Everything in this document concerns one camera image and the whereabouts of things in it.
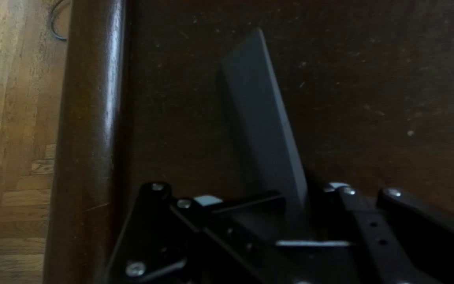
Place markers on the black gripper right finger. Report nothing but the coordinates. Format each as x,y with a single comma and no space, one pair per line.
410,237

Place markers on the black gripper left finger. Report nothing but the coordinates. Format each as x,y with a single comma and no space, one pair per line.
184,237

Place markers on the black remote control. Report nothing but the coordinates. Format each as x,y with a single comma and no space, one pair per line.
266,120

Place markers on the dark brown wooden side table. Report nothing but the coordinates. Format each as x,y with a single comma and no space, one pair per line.
369,104

